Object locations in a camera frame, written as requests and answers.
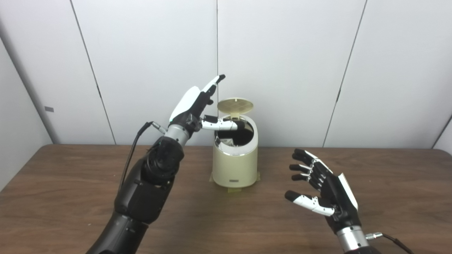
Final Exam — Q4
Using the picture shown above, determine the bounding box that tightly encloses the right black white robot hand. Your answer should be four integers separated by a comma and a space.
285, 148, 362, 235

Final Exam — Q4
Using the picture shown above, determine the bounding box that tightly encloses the cream round bin lid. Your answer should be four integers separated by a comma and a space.
217, 98, 254, 120

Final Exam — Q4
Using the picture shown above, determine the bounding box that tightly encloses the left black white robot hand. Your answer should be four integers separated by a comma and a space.
169, 74, 246, 136

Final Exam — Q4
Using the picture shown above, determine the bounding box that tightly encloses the cream-colored round bin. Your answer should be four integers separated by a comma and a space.
212, 115, 259, 188

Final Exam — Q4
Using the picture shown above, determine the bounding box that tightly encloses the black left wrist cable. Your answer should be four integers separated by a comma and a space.
118, 121, 167, 191

